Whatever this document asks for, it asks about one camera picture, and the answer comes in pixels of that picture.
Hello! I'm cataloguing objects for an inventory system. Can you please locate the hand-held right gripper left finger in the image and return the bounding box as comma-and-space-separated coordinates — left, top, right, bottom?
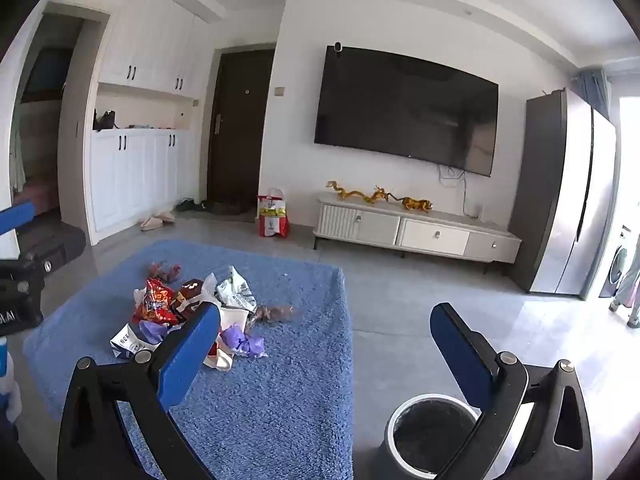
56, 302, 222, 480

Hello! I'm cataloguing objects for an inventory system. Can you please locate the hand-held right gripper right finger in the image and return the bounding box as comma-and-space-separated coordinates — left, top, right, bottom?
430, 302, 594, 480

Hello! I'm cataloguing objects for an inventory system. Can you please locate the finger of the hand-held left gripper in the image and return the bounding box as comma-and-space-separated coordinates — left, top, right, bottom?
15, 224, 87, 277
0, 202, 37, 237

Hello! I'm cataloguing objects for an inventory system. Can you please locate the cream plastic wrapper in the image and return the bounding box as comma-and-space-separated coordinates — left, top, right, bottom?
202, 307, 251, 372

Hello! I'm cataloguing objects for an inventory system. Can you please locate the purple wrapper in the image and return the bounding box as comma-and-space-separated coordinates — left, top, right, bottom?
220, 325, 266, 359
139, 320, 174, 346

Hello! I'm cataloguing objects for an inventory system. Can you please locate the brown and white wrapper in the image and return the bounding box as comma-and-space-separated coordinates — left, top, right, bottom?
170, 279, 212, 322

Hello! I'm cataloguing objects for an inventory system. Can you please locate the red snack wrapper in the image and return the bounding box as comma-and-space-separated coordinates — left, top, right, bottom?
132, 277, 181, 326

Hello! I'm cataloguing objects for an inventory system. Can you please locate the white printed wrapper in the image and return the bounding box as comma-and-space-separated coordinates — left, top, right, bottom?
110, 322, 161, 360
215, 266, 258, 311

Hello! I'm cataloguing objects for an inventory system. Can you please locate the white trash bin black liner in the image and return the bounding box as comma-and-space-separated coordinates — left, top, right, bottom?
384, 394, 532, 480

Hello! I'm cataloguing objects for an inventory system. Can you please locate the reddish brown wrapper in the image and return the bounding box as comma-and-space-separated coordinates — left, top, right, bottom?
149, 261, 183, 284

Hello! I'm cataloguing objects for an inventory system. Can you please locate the clear plastic wrapper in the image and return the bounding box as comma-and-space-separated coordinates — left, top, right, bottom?
245, 304, 303, 334

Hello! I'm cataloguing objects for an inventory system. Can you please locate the blue fluffy mat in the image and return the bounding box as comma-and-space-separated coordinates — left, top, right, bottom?
22, 239, 353, 480

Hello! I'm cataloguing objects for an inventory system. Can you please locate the white blue cloth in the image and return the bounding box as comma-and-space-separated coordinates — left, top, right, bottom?
0, 339, 22, 423

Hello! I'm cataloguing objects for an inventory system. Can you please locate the white floor cabinet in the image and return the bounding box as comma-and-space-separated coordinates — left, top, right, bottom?
90, 127, 194, 234

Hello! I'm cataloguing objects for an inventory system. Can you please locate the white television stand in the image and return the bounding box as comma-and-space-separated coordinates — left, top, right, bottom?
312, 191, 523, 275

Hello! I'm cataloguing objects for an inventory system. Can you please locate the red and white shopping bag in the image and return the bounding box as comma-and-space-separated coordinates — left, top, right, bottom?
256, 187, 291, 239

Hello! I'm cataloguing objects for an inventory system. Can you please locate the grey hanging cloth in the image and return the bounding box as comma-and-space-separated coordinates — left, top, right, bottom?
609, 252, 640, 329

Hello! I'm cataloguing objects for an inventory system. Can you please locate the washing machine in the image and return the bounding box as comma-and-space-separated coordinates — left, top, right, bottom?
599, 225, 634, 299

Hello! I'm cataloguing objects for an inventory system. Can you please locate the silver grey refrigerator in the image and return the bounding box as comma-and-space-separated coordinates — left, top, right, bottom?
510, 87, 617, 301

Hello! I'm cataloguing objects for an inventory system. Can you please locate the gold dragon figurine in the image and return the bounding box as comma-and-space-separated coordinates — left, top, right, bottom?
326, 180, 399, 206

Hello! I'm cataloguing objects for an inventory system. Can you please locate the dark brown door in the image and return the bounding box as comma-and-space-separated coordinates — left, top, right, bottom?
206, 47, 277, 212

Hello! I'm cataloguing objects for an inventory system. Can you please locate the blue grey curtain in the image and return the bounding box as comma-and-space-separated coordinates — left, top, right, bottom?
574, 69, 612, 122

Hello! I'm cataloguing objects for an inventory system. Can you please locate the television cable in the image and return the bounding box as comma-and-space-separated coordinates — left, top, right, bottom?
437, 162, 482, 217

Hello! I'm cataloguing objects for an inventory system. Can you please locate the white wall cabinet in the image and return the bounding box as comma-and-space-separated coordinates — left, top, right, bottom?
97, 0, 212, 99

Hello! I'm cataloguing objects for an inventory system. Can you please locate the black wall television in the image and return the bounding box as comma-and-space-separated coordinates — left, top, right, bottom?
314, 45, 500, 178

